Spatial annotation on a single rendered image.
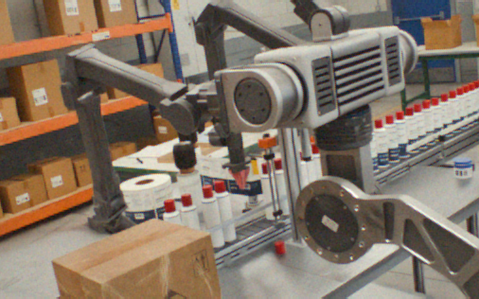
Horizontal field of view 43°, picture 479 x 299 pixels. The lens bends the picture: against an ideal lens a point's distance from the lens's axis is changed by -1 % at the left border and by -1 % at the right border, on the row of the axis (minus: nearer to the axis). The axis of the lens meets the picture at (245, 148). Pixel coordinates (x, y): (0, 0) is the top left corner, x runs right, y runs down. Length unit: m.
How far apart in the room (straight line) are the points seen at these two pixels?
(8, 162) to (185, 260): 5.15
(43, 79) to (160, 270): 4.50
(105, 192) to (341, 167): 0.67
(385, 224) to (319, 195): 0.16
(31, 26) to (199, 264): 5.39
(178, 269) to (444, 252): 0.58
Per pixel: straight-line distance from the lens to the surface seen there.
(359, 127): 1.35
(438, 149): 2.90
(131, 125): 7.31
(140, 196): 2.33
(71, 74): 1.55
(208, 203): 1.97
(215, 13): 1.79
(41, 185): 5.82
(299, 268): 1.91
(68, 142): 6.83
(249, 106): 1.16
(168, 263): 1.41
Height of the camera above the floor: 1.63
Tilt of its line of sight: 13 degrees down
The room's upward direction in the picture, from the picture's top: 9 degrees counter-clockwise
